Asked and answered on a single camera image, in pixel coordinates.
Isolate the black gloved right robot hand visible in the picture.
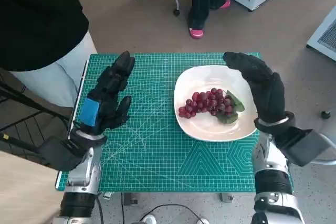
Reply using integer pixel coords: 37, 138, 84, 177
222, 51, 287, 124

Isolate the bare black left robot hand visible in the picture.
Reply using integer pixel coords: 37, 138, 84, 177
78, 50, 136, 134

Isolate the red toy grape bunch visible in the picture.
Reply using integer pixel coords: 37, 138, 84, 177
178, 87, 245, 125

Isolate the white square plate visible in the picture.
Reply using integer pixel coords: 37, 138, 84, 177
173, 65, 258, 142

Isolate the green cutting mat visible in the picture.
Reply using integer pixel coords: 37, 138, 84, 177
55, 52, 293, 192

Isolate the small white mesh cabinet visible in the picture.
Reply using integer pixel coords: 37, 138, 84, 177
306, 11, 336, 63

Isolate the black metal rack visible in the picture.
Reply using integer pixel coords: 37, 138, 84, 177
0, 66, 74, 167

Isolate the standing person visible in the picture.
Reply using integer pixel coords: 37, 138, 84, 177
0, 0, 98, 108

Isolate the beige wooden board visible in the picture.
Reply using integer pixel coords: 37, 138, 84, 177
0, 152, 65, 224

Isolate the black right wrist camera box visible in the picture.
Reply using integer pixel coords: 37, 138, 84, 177
272, 128, 331, 167

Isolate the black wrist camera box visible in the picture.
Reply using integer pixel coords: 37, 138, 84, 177
272, 128, 331, 167
36, 136, 89, 172

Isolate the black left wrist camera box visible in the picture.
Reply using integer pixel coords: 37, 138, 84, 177
36, 136, 89, 172

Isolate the grey chair frame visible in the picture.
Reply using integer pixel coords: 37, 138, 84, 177
313, 131, 336, 166

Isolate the straight black floor cable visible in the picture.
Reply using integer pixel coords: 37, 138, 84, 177
120, 192, 125, 224

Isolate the curved black floor cable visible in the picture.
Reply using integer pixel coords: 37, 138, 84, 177
138, 204, 202, 224

